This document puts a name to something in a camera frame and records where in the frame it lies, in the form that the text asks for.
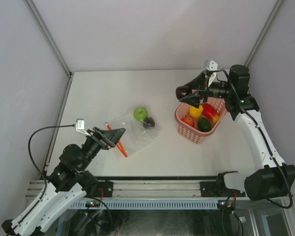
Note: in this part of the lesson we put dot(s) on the red yellow fake peach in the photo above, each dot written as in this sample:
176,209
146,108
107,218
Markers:
210,113

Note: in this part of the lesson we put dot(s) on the black fake fruit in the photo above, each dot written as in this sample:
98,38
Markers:
148,123
183,91

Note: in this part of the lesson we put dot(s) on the red fake apple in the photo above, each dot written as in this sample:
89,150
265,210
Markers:
189,121

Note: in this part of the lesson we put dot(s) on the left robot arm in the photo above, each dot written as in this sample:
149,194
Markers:
69,182

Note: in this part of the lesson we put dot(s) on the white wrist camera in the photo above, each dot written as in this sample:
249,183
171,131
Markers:
210,67
80,126

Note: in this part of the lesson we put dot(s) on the right aluminium frame post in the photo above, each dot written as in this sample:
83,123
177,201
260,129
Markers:
264,31

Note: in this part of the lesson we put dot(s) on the dark green fake fruit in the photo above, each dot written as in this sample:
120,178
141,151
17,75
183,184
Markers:
204,125

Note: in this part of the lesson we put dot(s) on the yellow fake pear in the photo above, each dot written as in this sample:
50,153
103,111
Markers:
195,112

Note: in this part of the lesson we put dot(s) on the light green fake apple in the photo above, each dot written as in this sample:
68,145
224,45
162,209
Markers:
140,113

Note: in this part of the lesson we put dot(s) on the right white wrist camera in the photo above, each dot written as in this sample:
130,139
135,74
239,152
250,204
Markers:
210,67

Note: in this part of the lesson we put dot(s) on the clear zip top bag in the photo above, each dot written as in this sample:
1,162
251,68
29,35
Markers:
136,138

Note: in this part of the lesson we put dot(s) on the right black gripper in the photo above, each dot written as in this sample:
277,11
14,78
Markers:
200,83

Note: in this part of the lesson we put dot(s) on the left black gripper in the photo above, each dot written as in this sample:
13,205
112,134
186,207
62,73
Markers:
105,138

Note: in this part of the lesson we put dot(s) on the pink plastic basket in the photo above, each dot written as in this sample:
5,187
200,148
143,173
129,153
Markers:
194,134

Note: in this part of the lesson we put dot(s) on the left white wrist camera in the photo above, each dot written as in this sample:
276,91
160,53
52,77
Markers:
80,126

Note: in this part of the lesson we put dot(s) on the grey slotted cable duct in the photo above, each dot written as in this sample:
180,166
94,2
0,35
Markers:
161,204

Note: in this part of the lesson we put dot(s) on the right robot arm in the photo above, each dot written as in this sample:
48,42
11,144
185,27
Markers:
273,178

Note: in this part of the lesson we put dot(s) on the aluminium front rail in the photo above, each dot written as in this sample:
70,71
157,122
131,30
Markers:
168,189

